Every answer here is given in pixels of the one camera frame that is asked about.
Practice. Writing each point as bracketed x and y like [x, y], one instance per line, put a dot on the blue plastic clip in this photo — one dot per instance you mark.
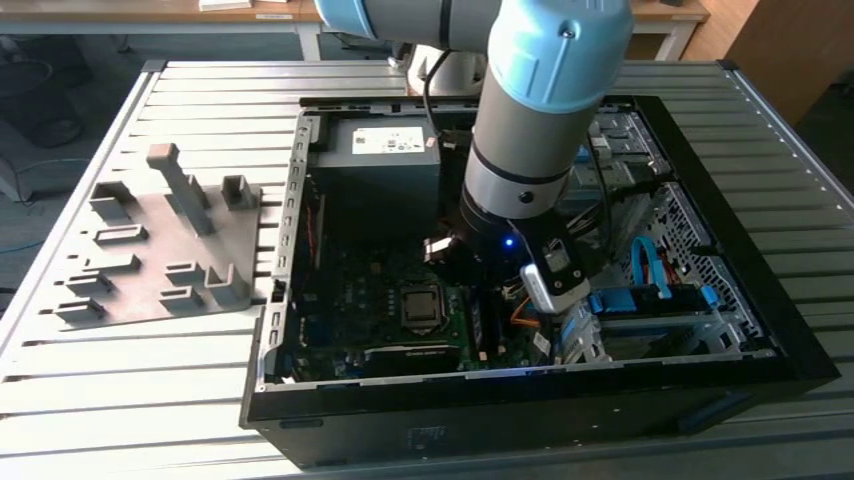
[709, 295]

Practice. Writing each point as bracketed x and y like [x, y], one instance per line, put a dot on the grey parts rack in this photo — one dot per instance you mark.
[227, 250]

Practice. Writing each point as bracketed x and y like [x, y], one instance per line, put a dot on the green motherboard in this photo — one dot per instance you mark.
[361, 300]

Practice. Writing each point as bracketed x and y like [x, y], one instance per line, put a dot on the CPU in socket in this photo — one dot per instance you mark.
[422, 305]

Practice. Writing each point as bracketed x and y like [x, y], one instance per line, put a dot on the grey power supply unit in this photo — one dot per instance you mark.
[374, 190]

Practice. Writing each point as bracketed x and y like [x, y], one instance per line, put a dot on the black graphics card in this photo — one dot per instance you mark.
[414, 357]

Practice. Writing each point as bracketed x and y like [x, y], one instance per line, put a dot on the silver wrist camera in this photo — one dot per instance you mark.
[554, 295]

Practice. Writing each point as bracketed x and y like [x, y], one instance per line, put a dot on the blue disk carrier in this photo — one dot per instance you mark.
[617, 300]

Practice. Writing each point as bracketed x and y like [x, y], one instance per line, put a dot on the white box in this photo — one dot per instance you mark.
[227, 4]

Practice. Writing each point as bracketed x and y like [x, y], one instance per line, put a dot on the black office chair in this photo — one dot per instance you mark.
[34, 100]

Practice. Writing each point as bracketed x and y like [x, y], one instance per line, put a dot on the wooden desk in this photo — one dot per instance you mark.
[134, 12]

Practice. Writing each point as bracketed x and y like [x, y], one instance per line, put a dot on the grey metal drive cage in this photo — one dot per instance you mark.
[634, 150]
[668, 335]

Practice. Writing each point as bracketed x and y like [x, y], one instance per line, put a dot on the black PC case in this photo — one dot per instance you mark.
[534, 415]

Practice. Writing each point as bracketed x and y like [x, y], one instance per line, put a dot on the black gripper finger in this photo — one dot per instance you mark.
[437, 250]

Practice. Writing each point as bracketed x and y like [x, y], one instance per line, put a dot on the brown wooden cabinet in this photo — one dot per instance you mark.
[788, 50]

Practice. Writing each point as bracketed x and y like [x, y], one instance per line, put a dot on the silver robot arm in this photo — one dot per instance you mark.
[548, 100]

